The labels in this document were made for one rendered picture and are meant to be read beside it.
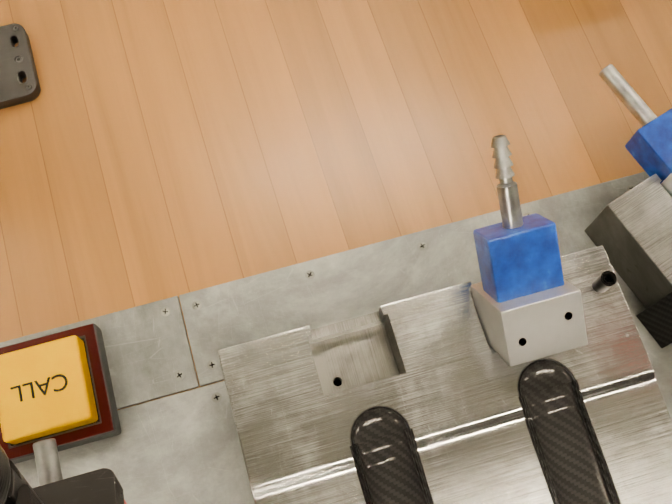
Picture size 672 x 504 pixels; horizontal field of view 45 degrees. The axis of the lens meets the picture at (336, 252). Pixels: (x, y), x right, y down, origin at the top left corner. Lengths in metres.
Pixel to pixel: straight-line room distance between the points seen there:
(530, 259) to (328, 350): 0.15
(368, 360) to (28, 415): 0.23
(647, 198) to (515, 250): 0.16
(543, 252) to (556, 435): 0.12
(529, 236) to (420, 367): 0.11
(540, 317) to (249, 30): 0.37
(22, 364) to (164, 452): 0.12
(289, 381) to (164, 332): 0.14
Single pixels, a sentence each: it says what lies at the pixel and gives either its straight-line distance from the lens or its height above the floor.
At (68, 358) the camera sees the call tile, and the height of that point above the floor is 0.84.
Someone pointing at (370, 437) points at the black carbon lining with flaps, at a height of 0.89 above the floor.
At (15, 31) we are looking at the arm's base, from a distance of 0.74.
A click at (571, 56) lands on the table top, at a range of 0.73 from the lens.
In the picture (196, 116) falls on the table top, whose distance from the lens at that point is 0.68.
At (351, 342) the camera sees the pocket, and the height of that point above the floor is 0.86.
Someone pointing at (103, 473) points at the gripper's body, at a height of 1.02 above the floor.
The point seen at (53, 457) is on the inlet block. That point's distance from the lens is 0.47.
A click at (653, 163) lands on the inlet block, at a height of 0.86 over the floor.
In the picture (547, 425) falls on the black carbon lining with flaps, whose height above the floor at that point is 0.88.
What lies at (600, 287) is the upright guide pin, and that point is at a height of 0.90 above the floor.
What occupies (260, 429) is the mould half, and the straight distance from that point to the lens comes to 0.50.
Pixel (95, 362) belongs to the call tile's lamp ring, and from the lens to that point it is 0.60.
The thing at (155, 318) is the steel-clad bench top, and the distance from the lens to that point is 0.62.
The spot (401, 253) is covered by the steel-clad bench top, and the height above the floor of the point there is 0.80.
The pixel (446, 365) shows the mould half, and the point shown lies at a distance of 0.51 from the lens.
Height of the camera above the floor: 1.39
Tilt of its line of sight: 72 degrees down
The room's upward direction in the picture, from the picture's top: 3 degrees clockwise
